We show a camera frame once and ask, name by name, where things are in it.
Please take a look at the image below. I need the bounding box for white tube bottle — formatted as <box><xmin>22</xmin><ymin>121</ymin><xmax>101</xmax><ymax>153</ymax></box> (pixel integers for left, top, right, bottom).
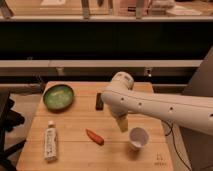
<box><xmin>44</xmin><ymin>121</ymin><xmax>57</xmax><ymax>162</ymax></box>

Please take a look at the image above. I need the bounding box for black rectangular block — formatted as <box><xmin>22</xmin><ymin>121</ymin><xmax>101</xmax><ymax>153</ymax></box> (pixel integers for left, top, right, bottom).
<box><xmin>95</xmin><ymin>93</ymin><xmax>104</xmax><ymax>110</ymax></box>

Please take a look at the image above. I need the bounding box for red pepper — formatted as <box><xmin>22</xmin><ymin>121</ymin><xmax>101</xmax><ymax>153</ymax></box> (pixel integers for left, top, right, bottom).
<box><xmin>86</xmin><ymin>130</ymin><xmax>104</xmax><ymax>145</ymax></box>

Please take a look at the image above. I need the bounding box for black cable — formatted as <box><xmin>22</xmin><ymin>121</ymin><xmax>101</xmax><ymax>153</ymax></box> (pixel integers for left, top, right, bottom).
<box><xmin>162</xmin><ymin>120</ymin><xmax>175</xmax><ymax>138</ymax></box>

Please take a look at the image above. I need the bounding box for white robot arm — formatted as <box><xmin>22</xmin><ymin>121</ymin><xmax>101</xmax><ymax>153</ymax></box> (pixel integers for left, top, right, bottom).
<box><xmin>101</xmin><ymin>72</ymin><xmax>213</xmax><ymax>135</ymax></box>

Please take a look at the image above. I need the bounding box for black chair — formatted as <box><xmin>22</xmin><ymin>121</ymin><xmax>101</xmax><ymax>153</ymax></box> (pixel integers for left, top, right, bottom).
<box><xmin>0</xmin><ymin>91</ymin><xmax>26</xmax><ymax>171</ymax></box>

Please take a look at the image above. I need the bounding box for white ceramic cup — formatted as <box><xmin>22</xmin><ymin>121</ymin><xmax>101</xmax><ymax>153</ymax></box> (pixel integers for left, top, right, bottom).
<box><xmin>129</xmin><ymin>127</ymin><xmax>149</xmax><ymax>151</ymax></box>

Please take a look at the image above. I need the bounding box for green bowl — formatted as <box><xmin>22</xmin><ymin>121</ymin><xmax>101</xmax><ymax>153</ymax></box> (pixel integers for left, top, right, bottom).
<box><xmin>43</xmin><ymin>84</ymin><xmax>74</xmax><ymax>111</ymax></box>

